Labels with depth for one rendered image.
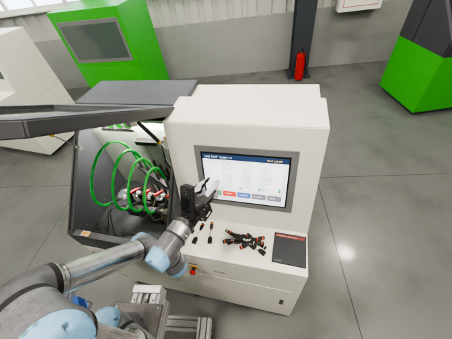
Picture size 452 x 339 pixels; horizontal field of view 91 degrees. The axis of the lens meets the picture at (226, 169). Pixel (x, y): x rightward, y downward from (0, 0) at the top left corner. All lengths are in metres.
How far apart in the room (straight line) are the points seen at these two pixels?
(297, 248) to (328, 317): 1.04
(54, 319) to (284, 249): 0.95
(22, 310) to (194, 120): 0.77
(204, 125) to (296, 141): 0.39
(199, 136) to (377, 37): 4.81
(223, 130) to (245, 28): 4.00
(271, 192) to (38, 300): 0.87
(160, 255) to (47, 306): 0.28
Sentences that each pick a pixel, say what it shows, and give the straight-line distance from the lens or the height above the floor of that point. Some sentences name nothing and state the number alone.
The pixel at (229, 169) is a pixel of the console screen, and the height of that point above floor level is 1.34.
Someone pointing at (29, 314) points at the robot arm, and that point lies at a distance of 0.58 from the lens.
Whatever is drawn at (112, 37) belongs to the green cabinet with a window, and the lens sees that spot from 3.83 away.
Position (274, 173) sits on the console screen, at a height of 1.34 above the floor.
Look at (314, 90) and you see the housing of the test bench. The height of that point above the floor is 1.47.
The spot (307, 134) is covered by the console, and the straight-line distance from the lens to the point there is 0.93.
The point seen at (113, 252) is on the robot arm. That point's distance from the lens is 0.79.
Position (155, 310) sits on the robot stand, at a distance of 1.16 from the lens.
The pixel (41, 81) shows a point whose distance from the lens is 4.30.
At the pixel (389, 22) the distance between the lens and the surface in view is 5.50.
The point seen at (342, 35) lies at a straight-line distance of 5.23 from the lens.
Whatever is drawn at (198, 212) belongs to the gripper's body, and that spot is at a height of 1.44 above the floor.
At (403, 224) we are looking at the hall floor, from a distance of 2.77.
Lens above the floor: 2.10
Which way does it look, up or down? 47 degrees down
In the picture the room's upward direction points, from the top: 10 degrees counter-clockwise
